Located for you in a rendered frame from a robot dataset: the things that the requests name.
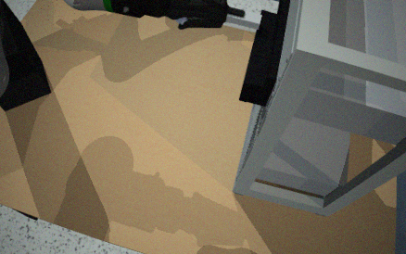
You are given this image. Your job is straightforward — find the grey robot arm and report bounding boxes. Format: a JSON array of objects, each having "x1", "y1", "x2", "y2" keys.
[{"x1": 0, "y1": 0, "x2": 145, "y2": 97}]

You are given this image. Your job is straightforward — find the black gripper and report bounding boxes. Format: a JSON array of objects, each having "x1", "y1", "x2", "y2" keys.
[{"x1": 141, "y1": 0, "x2": 262, "y2": 30}]

